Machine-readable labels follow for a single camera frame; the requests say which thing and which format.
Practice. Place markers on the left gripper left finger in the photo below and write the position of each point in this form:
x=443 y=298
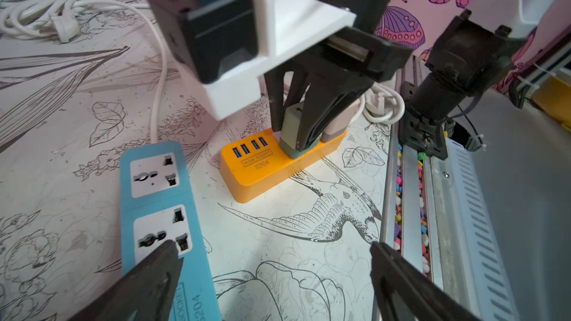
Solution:
x=144 y=293

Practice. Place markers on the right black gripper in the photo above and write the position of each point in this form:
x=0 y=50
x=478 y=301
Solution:
x=339 y=69

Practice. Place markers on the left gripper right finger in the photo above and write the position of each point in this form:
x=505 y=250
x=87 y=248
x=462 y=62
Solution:
x=403 y=293

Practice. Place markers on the pink usb charger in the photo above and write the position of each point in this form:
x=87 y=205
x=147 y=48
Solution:
x=339 y=125

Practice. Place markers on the green usb charger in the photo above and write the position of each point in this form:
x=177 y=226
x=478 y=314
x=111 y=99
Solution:
x=289 y=132

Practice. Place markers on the blue power strip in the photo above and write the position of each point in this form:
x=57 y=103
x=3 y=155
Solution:
x=157 y=206

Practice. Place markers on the yellow power strip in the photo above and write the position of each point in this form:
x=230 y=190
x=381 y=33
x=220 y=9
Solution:
x=256 y=164

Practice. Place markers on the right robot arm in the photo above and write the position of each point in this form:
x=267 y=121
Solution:
x=474 y=52

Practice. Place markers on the coloured pebble rail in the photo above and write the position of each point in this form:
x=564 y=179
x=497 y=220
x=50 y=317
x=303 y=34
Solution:
x=411 y=219

